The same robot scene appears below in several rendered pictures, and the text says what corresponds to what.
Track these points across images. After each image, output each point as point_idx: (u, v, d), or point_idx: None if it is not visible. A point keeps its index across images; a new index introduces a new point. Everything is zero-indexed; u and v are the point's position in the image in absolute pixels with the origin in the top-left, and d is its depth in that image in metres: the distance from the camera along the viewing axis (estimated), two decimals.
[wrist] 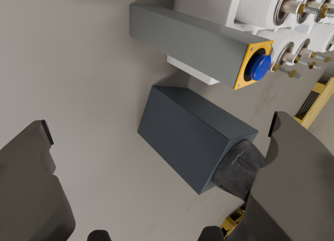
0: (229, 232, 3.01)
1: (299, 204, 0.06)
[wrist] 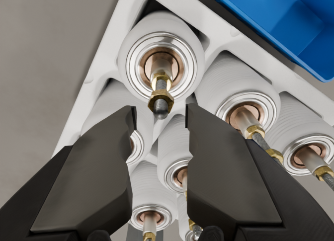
0: None
1: (228, 182, 0.07)
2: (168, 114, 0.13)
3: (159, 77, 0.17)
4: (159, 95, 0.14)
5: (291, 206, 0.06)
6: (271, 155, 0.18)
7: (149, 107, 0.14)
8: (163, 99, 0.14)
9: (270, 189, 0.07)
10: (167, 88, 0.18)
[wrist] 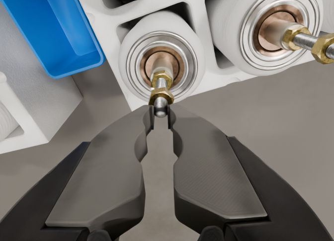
0: None
1: (213, 180, 0.07)
2: None
3: (158, 75, 0.17)
4: (158, 93, 0.14)
5: (275, 200, 0.06)
6: None
7: None
8: (163, 97, 0.14)
9: (254, 184, 0.07)
10: (167, 86, 0.18)
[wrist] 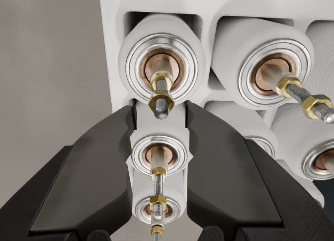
0: None
1: (228, 182, 0.07)
2: (156, 118, 0.14)
3: (169, 88, 0.18)
4: (170, 110, 0.15)
5: (291, 206, 0.06)
6: (312, 103, 0.15)
7: (166, 95, 0.14)
8: (163, 109, 0.15)
9: (270, 189, 0.07)
10: (155, 87, 0.18)
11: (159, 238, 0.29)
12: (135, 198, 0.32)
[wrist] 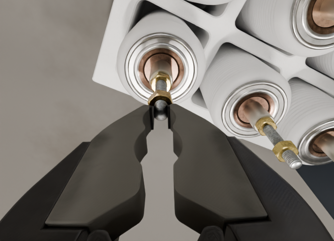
0: None
1: (214, 180, 0.07)
2: None
3: None
4: None
5: (275, 200, 0.06)
6: None
7: None
8: None
9: (254, 184, 0.07)
10: None
11: (157, 83, 0.17)
12: (136, 32, 0.19)
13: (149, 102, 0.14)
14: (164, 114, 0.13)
